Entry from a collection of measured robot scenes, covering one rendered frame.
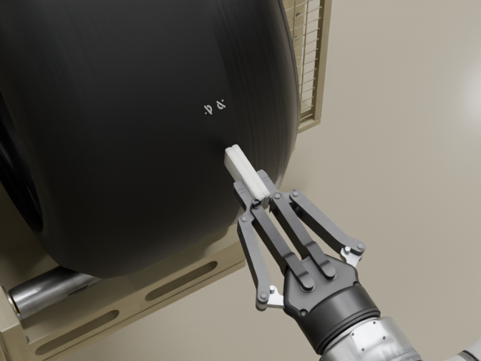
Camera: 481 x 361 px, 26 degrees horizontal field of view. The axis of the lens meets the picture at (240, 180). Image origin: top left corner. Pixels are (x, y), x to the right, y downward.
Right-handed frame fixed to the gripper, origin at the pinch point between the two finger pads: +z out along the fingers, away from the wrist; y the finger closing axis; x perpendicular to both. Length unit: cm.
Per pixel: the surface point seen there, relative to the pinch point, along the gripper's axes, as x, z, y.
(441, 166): 132, 41, -94
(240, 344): 129, 23, -23
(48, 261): 48, 24, 16
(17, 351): 37.5, 8.9, 26.8
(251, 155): 3.1, 3.7, -3.1
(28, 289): 34.9, 15.2, 22.0
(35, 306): 36.0, 13.0, 22.2
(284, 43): -5.2, 10.2, -10.3
